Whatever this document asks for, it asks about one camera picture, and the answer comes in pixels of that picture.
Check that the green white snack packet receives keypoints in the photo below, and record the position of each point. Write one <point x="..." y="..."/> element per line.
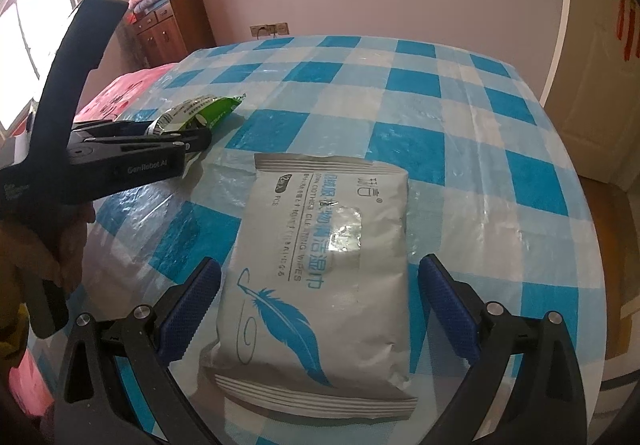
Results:
<point x="210" y="107"/>

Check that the white door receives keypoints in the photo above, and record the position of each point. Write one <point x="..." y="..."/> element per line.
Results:
<point x="590" y="100"/>

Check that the blue white checkered tablecloth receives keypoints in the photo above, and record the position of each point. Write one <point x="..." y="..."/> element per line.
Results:
<point x="475" y="150"/>

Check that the window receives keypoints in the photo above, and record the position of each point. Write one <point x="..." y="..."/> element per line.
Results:
<point x="30" y="40"/>

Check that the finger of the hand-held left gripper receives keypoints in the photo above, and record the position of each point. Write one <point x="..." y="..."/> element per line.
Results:
<point x="110" y="128"/>
<point x="190" y="140"/>

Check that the person's left hand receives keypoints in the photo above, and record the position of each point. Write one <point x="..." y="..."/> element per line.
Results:
<point x="77" y="235"/>

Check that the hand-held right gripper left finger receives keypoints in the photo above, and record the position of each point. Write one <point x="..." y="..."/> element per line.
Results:
<point x="192" y="305"/>

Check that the red knot door ornament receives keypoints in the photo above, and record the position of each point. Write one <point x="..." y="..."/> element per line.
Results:
<point x="627" y="25"/>

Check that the grey wet wipes pack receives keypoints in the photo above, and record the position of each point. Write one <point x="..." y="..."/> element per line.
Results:
<point x="320" y="285"/>

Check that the brown wooden cabinet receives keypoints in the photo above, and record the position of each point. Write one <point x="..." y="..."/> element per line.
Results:
<point x="175" y="30"/>

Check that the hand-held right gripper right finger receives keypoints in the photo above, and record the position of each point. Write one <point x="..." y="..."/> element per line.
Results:
<point x="450" y="310"/>

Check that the wall power socket panel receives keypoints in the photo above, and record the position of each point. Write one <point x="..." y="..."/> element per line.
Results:
<point x="270" y="29"/>

